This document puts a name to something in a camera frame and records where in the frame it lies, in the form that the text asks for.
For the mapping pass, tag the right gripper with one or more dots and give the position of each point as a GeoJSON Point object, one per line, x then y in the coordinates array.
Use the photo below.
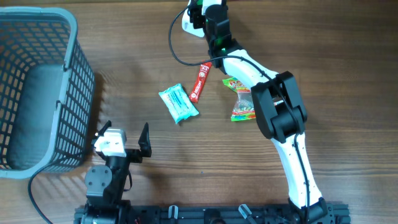
{"type": "Point", "coordinates": [194, 12]}

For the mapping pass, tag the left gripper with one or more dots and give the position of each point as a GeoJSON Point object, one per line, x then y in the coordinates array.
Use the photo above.
{"type": "Point", "coordinates": [135, 155]}

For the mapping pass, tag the red stick packet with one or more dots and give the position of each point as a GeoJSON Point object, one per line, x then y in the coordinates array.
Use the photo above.
{"type": "Point", "coordinates": [200, 81]}

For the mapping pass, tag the teal tissue pack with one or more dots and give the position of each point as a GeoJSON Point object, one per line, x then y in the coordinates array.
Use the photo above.
{"type": "Point", "coordinates": [178, 103]}

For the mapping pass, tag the green Haribo gummy bag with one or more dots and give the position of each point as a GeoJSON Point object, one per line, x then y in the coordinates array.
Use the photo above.
{"type": "Point", "coordinates": [244, 107]}

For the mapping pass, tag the small red white packet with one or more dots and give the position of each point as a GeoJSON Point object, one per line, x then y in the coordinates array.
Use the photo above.
{"type": "Point", "coordinates": [278, 102]}

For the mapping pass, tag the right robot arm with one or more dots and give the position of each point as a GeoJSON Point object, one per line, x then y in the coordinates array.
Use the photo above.
{"type": "Point", "coordinates": [278, 105]}

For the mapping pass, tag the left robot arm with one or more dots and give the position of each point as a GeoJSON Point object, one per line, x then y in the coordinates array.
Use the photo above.
{"type": "Point", "coordinates": [106, 183]}

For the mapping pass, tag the white barcode scanner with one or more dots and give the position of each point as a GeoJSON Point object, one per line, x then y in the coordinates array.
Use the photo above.
{"type": "Point", "coordinates": [187, 26]}

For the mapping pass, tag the grey plastic shopping basket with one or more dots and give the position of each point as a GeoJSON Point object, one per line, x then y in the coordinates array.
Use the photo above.
{"type": "Point", "coordinates": [47, 89]}

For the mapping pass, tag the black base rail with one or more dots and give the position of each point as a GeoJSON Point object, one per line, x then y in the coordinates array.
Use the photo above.
{"type": "Point", "coordinates": [267, 214]}

